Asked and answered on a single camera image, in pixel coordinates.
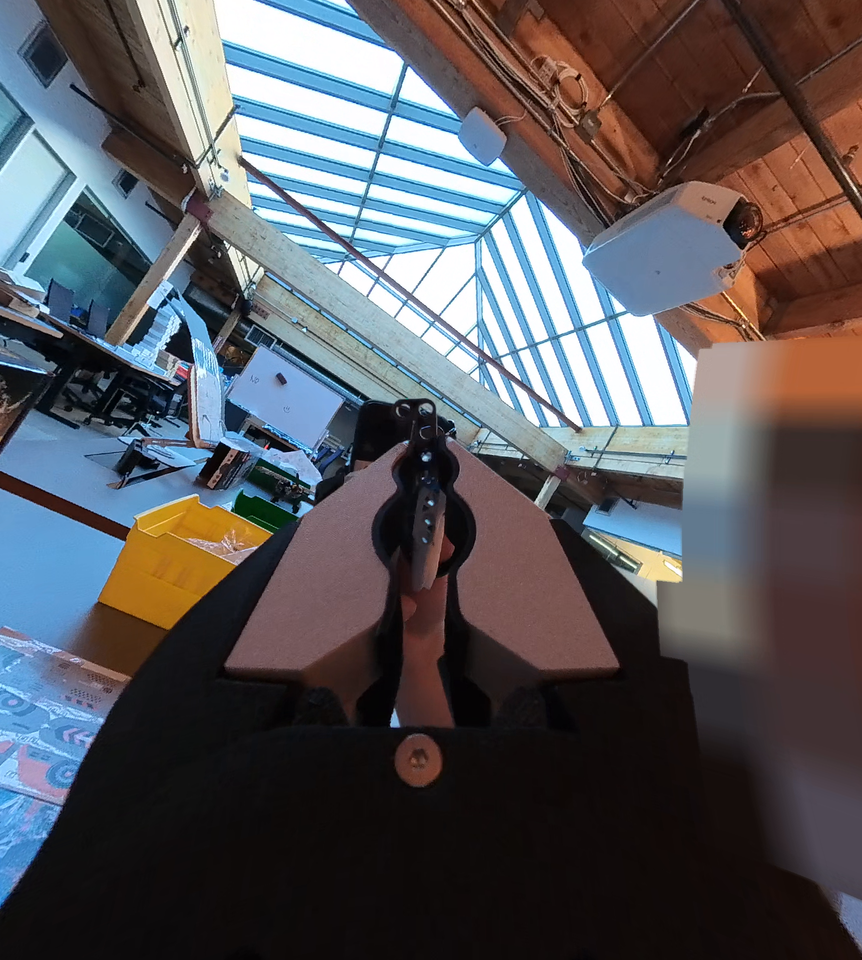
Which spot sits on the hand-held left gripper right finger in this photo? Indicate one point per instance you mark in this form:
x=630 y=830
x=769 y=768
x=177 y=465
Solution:
x=536 y=600

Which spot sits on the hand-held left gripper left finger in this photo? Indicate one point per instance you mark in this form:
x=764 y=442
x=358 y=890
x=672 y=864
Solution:
x=311 y=600

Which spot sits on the grey desk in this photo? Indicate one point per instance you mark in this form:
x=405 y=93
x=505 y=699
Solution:
x=41 y=555

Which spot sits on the person's right hand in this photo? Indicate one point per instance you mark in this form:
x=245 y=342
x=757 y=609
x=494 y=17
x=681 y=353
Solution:
x=425 y=637

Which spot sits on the green storage bin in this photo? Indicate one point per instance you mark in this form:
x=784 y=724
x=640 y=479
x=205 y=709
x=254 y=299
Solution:
x=266 y=514

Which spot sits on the whiteboard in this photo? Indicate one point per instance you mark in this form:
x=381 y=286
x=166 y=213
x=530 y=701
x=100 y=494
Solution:
x=284 y=397

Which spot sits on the black toy robot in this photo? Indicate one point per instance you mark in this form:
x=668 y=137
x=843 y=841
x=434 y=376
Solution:
x=288 y=491

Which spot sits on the clear plastic bags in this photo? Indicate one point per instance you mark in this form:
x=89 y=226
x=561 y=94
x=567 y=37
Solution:
x=217 y=546

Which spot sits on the black white small box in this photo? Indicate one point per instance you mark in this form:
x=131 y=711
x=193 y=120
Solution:
x=228 y=461

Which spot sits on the yellow storage bin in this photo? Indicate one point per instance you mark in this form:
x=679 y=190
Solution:
x=153 y=577

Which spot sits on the leaning cardboard board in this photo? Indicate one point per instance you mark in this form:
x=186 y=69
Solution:
x=204 y=375

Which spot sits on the black tablet stand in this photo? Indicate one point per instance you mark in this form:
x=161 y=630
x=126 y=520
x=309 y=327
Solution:
x=142 y=461

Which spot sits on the dark laptop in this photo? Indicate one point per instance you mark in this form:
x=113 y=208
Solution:
x=61 y=300
x=98 y=317

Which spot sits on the sticker sheet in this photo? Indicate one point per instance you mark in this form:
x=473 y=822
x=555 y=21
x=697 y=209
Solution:
x=26 y=712

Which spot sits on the white ceiling box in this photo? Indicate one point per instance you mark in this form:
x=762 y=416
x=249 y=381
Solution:
x=483 y=136

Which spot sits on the white ceiling projector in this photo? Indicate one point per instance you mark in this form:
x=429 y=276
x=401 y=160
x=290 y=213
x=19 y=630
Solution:
x=663 y=247

